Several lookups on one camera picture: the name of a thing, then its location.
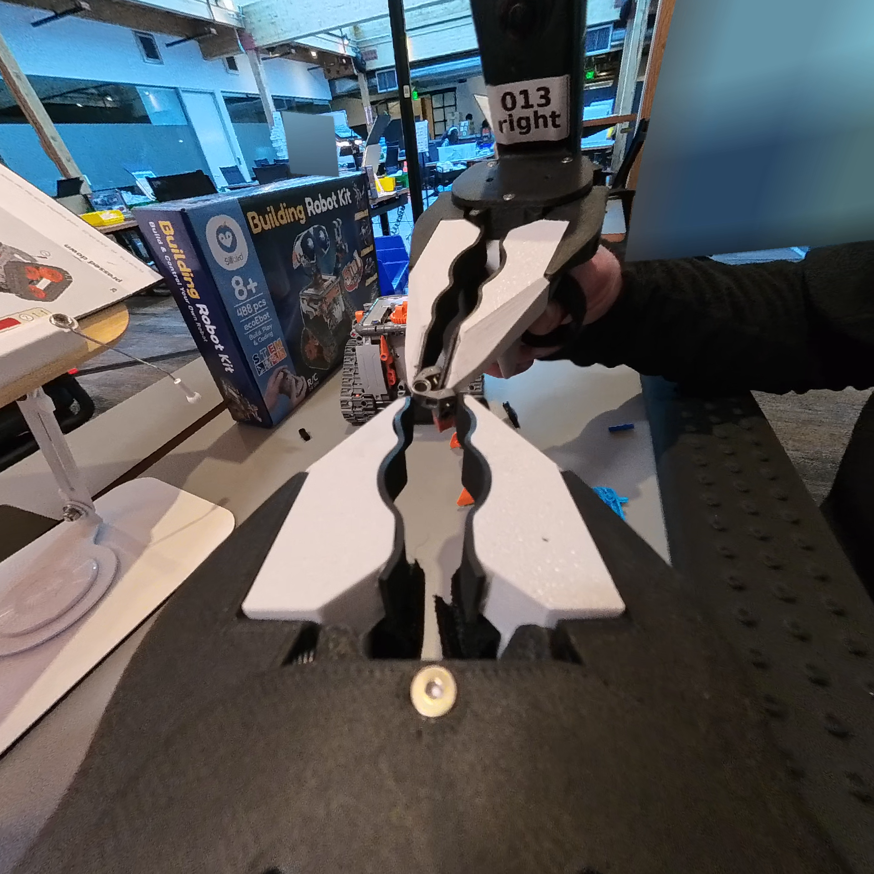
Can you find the black dimpled pad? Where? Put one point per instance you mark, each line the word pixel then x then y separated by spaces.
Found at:
pixel 751 546

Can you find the white book stand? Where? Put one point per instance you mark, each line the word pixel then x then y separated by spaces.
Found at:
pixel 157 539

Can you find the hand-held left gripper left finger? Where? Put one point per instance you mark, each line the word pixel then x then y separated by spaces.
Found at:
pixel 321 546

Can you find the blue storage bin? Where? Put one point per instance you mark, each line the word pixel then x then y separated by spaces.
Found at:
pixel 392 263

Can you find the black pole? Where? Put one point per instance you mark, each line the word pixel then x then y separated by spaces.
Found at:
pixel 404 102

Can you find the person's right forearm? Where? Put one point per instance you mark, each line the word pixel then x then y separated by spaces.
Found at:
pixel 717 321

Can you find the instruction booklet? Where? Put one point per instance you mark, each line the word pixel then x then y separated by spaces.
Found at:
pixel 41 232

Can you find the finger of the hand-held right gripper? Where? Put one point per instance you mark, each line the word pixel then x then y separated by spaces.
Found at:
pixel 427 287
pixel 519 287

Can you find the grey orange toy arm assembly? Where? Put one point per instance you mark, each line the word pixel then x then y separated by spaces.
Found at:
pixel 425 386

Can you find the dark desk mat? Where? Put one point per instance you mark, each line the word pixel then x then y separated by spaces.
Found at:
pixel 20 532

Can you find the tracked toy robot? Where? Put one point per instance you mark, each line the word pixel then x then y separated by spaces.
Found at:
pixel 369 369

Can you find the blue robot kit box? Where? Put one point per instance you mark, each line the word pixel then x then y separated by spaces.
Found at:
pixel 259 293

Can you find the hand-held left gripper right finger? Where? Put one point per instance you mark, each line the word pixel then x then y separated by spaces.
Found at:
pixel 546 546

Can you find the black toy pin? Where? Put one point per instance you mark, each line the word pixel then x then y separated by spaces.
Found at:
pixel 510 414

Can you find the person's right hand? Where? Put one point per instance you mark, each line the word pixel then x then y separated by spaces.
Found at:
pixel 604 287

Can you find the person's leg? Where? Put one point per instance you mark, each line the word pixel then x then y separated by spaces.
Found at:
pixel 853 464

